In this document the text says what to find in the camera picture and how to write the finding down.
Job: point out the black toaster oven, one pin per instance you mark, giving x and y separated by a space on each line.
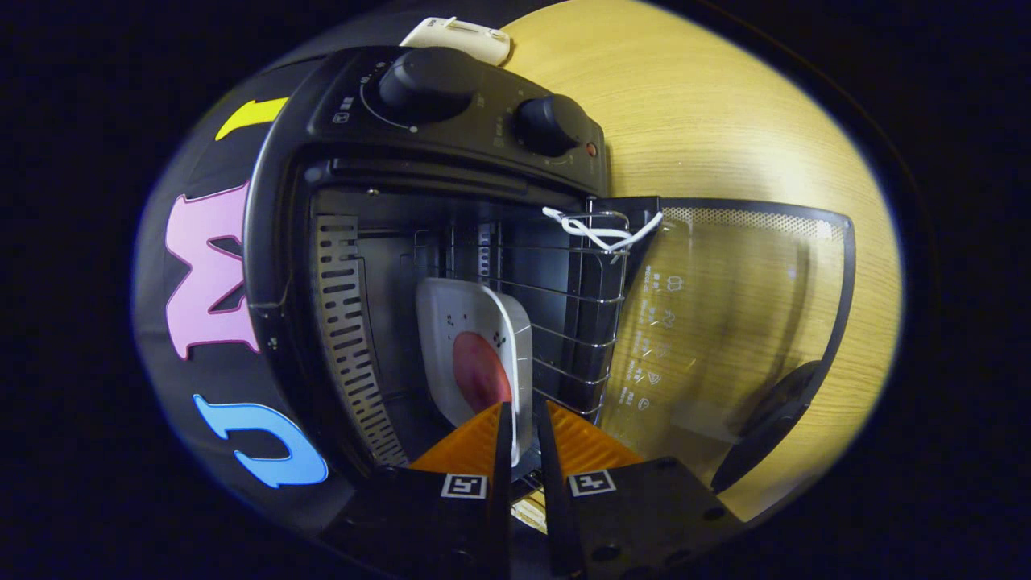
467 137

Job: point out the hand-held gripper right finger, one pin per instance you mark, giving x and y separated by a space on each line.
636 524

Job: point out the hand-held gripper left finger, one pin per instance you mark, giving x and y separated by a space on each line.
435 524

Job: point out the white square plate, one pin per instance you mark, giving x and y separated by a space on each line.
459 310

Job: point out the pink round food slice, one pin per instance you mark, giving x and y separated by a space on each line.
479 374

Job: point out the white bread toaster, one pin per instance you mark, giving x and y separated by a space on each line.
459 39

